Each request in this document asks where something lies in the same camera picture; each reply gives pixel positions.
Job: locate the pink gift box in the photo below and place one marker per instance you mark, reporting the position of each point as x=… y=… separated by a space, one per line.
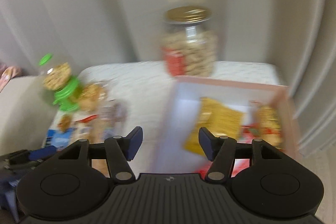
x=183 y=108

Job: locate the beige sofa armrest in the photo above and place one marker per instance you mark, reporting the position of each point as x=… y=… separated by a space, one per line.
x=26 y=114

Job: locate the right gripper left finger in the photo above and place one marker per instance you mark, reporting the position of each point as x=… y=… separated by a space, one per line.
x=133 y=142

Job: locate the glass peanut jar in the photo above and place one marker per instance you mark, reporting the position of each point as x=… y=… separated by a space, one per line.
x=189 y=48

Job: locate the beige pleated curtain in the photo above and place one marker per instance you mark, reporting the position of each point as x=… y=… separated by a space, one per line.
x=297 y=36

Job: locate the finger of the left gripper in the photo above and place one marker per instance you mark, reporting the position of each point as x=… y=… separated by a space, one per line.
x=42 y=154

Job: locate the blue white snack bag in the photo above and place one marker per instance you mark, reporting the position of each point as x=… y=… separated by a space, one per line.
x=58 y=139

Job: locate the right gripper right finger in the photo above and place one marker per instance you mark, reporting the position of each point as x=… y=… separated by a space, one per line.
x=209 y=143

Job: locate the clear small bread packet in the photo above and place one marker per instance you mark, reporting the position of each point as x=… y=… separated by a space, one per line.
x=92 y=95

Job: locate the small fried twist packet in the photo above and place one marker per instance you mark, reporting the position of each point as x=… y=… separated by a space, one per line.
x=64 y=123

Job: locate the green candy dispenser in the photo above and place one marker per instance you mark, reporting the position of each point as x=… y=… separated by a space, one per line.
x=58 y=78

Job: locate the long wafer cracker packet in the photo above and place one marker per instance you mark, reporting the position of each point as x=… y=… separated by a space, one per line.
x=110 y=122

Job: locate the yellow snack bag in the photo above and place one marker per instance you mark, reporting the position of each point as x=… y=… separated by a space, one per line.
x=219 y=119

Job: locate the round rice cracker packet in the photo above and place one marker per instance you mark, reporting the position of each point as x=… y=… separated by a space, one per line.
x=268 y=126

